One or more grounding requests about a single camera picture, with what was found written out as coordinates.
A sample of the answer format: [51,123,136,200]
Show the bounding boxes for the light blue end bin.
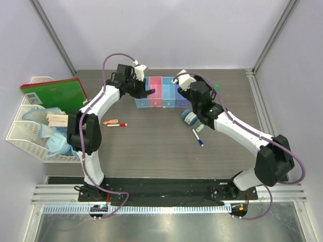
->
[135,77,149,108]

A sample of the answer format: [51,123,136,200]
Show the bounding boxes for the blue face masks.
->
[22,107,77,158]

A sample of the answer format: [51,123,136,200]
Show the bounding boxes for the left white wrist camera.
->
[133,60,148,82]

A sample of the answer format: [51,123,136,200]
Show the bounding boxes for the orange small stationery item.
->
[102,119,119,125]

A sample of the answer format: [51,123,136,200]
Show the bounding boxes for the purple cable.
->
[173,72,307,221]
[78,53,138,220]

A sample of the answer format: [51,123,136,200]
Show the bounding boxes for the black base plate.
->
[48,176,258,207]

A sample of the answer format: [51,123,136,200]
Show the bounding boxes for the red white marker pen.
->
[106,123,128,127]

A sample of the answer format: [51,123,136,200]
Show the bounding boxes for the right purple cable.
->
[173,72,307,221]

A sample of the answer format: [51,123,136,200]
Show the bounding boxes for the blue plastic bin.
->
[162,77,176,108]

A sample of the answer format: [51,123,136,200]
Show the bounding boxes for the light green correction tape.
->
[196,124,205,133]

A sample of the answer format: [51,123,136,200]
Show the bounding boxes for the pink plastic bin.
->
[148,76,163,107]

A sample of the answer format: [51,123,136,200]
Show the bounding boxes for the white mesh desk organizer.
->
[6,77,79,163]

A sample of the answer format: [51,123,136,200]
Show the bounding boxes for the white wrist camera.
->
[133,60,148,82]
[172,70,196,91]

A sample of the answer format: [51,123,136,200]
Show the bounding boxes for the wooden blocks stack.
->
[46,114,68,128]

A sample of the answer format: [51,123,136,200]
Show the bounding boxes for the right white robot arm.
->
[178,81,295,199]

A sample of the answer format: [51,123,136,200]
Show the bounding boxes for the purple plastic bin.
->
[175,84,190,108]

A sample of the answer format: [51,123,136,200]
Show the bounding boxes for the white slotted cable duct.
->
[42,204,232,215]

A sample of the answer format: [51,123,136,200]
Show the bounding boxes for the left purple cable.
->
[78,53,138,220]

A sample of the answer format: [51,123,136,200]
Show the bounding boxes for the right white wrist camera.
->
[172,70,196,91]

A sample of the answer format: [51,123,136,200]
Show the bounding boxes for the blue slime jar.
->
[181,109,198,126]

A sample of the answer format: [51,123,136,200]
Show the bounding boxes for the green folder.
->
[20,78,89,114]

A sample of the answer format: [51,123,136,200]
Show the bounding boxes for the blue white marker pen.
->
[192,129,204,147]

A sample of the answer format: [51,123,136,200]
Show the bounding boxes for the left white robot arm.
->
[67,62,155,202]

